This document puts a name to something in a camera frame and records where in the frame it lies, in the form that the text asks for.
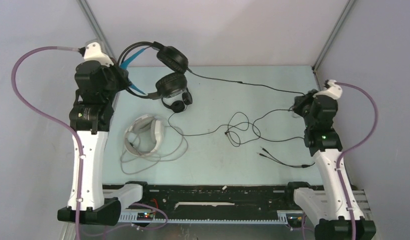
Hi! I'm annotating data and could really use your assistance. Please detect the large black blue headphones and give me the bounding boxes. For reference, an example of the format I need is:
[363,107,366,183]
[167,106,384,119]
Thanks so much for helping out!
[117,41,316,169]

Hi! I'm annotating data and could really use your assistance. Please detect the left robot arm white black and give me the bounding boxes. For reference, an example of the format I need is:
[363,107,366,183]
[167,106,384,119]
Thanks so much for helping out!
[57,60,151,226]

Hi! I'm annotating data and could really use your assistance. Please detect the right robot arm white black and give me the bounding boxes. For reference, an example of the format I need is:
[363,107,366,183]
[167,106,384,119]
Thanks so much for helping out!
[283,89,377,240]

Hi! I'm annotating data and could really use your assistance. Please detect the white gaming headphones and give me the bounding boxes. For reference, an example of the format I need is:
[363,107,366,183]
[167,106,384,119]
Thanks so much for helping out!
[120,114,189,175]

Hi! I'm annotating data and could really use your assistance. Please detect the small black headphones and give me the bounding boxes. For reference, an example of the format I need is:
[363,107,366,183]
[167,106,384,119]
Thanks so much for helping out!
[161,88,193,114]

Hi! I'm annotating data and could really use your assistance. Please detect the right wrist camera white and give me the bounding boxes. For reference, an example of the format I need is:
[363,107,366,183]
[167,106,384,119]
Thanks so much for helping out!
[313,79,343,100]

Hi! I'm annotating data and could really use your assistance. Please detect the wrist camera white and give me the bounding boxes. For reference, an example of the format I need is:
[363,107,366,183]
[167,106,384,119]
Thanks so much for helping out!
[79,41,115,67]
[313,79,343,100]

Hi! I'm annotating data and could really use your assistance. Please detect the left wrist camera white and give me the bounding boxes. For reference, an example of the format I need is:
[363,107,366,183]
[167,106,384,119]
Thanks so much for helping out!
[79,41,115,67]

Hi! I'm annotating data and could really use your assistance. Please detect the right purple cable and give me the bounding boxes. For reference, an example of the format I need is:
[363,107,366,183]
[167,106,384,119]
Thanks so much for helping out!
[301,82,379,240]

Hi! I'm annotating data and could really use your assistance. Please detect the purple cable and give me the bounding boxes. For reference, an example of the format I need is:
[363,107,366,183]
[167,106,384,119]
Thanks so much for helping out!
[11,46,169,240]
[301,82,379,240]

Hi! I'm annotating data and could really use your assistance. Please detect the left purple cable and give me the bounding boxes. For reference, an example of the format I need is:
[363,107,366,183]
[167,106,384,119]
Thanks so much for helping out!
[11,46,169,240]

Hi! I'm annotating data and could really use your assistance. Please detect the white slotted cable duct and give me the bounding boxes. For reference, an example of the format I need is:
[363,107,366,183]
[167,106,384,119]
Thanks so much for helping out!
[118,211,304,225]

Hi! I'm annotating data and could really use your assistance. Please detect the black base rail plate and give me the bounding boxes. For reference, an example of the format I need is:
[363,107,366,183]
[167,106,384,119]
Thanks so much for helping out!
[139,184,301,220]

